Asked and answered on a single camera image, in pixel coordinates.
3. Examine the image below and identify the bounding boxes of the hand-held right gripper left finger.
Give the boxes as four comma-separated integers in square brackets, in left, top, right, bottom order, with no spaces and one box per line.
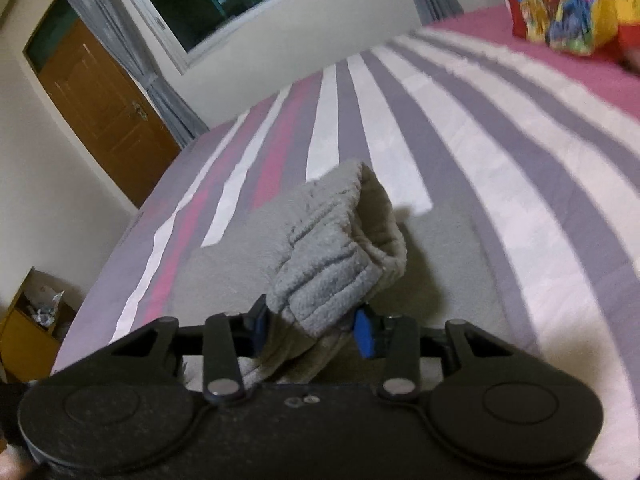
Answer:
[107,295,271,407]

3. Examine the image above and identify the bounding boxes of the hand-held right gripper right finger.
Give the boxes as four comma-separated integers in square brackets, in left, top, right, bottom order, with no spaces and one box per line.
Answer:
[350,308,517,404]

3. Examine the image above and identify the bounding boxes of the grey sweatshirt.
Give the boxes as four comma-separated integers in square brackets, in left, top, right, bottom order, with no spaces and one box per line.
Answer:
[165,159,493,386]

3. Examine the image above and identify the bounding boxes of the bed with striped sheet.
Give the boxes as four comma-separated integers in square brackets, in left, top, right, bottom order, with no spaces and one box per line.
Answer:
[50,2,640,480]

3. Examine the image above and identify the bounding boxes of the crumpled white plastic bags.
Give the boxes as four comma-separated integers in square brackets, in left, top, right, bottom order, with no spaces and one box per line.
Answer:
[25,285,68,331]

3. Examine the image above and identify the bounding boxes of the yellow wooden cabinet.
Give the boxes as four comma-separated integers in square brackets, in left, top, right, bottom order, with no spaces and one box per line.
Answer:
[0,266,83,383]

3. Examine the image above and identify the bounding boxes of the brown wooden door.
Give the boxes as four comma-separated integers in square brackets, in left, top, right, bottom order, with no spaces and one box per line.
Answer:
[22,0,182,209]

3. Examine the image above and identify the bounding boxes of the sliding glass window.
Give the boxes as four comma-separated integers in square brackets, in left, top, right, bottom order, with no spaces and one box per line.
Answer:
[107,0,416,73]

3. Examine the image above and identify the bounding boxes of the colourful printed pillow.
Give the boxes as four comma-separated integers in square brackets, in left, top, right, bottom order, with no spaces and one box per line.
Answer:
[501,0,640,68]

